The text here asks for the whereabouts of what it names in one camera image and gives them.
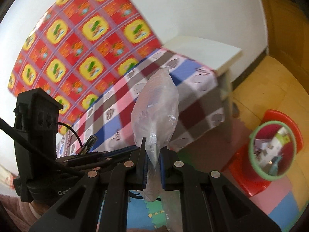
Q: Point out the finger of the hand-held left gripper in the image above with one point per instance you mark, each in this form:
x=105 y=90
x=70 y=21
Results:
x=96 y=164
x=115 y=152

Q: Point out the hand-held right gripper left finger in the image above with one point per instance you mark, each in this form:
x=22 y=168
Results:
x=144 y=171

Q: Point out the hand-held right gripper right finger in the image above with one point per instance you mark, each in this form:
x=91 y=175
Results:
x=163 y=174

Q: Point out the clear plastic bag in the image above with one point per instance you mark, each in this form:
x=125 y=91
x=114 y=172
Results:
x=157 y=106

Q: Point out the person's left forearm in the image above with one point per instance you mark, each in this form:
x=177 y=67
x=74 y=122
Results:
x=24 y=212

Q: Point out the checked heart blanket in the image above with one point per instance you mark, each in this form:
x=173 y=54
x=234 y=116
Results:
x=193 y=101

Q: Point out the red plastic stool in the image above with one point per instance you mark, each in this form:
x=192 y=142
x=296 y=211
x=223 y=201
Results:
x=243 y=174

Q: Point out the red floral printed cloth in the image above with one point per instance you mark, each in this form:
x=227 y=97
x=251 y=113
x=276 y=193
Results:
x=84 y=41

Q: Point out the white table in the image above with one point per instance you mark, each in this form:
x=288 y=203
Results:
x=205 y=50

